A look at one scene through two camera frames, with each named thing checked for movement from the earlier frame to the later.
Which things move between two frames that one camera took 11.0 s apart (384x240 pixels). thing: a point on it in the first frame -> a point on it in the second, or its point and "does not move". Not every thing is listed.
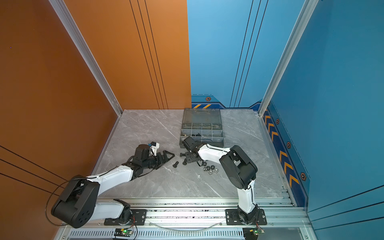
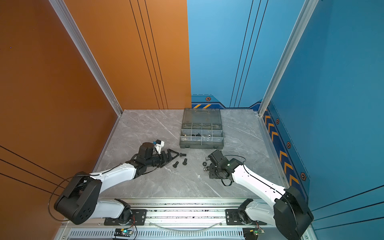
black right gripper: x=188 y=160 -> x=211 y=172
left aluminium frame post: x=63 y=15 does not move
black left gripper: x=165 y=159 does not move
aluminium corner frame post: x=306 y=11 does not move
